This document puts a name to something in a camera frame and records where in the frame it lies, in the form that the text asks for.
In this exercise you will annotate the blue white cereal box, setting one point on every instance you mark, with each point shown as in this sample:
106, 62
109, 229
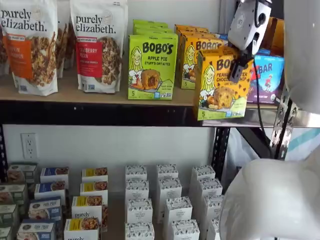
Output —
50, 190
36, 230
54, 173
45, 208

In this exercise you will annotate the orange Bobo's peanut butter box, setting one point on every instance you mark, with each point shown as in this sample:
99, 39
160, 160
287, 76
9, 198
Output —
220, 100
190, 65
195, 34
190, 27

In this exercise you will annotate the green Bobo's apple pie box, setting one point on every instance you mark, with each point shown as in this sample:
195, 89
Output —
152, 75
147, 22
150, 27
152, 31

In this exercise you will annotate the purely elizabeth granola bag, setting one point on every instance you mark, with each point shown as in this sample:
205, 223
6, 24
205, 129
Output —
71, 45
62, 50

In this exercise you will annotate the purely elizabeth bag red label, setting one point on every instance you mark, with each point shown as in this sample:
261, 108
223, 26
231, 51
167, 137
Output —
97, 50

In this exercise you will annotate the yellow purely elizabeth box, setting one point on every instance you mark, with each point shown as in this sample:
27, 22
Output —
86, 207
93, 188
95, 173

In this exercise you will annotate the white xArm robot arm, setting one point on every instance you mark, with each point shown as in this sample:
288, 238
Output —
302, 50

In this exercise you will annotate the purely elizabeth bag orange label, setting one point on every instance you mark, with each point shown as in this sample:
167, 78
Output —
32, 50

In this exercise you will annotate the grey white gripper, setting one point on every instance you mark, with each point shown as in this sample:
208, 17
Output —
246, 25

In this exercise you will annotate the white patterned pantry box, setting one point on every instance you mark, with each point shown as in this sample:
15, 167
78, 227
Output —
167, 171
213, 207
137, 190
178, 210
139, 211
136, 172
209, 187
138, 231
185, 230
170, 190
203, 172
213, 230

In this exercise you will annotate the Purely Elizabeth small boxes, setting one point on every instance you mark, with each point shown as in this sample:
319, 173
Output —
116, 212

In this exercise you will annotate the wooden shelf board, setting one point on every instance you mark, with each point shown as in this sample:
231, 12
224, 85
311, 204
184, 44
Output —
75, 96

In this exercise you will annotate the black metal shelf rack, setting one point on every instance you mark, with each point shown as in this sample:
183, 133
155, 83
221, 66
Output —
100, 112

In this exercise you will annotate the white box with food picture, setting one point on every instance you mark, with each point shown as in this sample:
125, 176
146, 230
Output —
81, 230

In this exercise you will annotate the white plastic sheet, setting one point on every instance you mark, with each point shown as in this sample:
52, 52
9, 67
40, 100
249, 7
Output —
240, 150

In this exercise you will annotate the white wall outlet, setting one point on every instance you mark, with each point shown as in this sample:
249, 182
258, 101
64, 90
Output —
29, 146

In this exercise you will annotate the blue ZBAR chocolate chip box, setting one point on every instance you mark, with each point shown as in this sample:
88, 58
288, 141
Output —
267, 82
263, 52

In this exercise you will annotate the dark green granola box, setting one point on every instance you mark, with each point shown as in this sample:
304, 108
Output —
12, 195
8, 215
5, 233
22, 172

